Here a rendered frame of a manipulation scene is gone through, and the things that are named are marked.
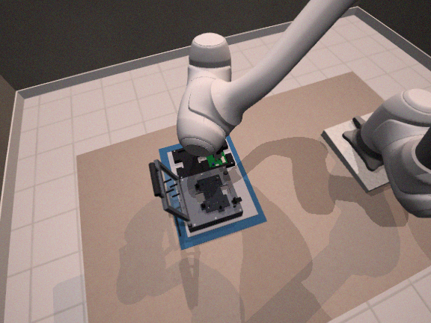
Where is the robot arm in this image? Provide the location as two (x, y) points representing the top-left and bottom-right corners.
(177, 0), (431, 218)

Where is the green circuit board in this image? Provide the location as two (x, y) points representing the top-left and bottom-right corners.
(207, 152), (228, 167)

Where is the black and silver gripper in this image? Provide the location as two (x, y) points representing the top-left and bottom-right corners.
(214, 145), (223, 159)

